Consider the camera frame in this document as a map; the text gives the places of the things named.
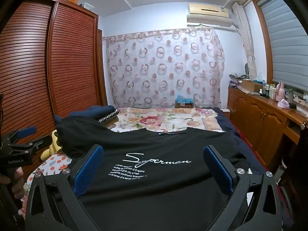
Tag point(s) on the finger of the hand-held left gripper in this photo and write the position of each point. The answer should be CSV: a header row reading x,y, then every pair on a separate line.
x,y
41,141
27,131

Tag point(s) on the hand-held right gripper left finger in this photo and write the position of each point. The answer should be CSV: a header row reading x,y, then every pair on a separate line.
x,y
89,170

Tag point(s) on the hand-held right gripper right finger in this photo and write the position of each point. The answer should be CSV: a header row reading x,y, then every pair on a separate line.
x,y
217,170

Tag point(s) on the black printed t-shirt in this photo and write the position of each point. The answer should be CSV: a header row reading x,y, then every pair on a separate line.
x,y
156,146

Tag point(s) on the person's left hand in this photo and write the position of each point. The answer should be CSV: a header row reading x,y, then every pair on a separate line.
x,y
15,181

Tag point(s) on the yellow plush toy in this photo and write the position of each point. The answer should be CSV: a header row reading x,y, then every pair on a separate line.
x,y
51,146

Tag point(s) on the orange fruit print sheet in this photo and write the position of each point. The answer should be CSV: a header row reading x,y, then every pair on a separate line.
x,y
55,164

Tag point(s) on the navy bedsheet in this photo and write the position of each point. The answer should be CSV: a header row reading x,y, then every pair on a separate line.
x,y
225,121

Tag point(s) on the navy folded clothing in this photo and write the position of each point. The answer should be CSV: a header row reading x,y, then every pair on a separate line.
x,y
98,112

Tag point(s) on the wooden sideboard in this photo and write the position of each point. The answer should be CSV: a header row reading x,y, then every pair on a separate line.
x,y
262,118

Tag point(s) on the floral blanket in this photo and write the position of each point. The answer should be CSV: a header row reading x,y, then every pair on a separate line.
x,y
166,119

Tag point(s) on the blue plastic bag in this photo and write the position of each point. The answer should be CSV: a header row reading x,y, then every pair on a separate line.
x,y
184,98

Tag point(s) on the wooden louvred wardrobe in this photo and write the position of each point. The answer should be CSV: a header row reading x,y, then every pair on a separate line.
x,y
72,65

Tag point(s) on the open cardboard box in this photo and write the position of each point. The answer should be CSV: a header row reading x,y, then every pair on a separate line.
x,y
250,85

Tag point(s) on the dark bottle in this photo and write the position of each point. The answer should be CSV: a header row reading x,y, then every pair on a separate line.
x,y
266,91

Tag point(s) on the stack of folded cloths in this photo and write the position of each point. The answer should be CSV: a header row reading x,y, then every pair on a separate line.
x,y
237,79

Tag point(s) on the pink tissue box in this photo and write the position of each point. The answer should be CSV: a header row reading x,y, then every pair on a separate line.
x,y
283,104

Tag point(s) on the white bottle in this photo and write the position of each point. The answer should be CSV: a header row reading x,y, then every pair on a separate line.
x,y
272,92

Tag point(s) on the small black box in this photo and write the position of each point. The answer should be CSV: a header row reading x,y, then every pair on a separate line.
x,y
292,106

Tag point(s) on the pink thermos jug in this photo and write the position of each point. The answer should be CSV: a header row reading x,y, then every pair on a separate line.
x,y
279,92

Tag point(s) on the teal tissue pack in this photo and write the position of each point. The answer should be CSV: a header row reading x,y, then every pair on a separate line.
x,y
259,78

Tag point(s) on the green bottle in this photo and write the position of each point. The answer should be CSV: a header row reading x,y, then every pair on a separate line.
x,y
290,96

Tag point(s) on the small grey fan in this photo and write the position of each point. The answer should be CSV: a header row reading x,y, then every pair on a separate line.
x,y
247,69

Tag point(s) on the tied beige side curtain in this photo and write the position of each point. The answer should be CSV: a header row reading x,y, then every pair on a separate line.
x,y
247,43

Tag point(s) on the clear plastic storage box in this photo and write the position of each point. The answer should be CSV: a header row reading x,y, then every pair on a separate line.
x,y
87,5

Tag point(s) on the grey window blind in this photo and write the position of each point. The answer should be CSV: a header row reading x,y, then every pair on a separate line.
x,y
286,43

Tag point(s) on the wooden window frame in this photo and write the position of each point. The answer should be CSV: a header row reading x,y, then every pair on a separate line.
x,y
261,41

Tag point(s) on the wall air conditioner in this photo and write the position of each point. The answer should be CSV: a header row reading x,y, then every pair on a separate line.
x,y
209,14

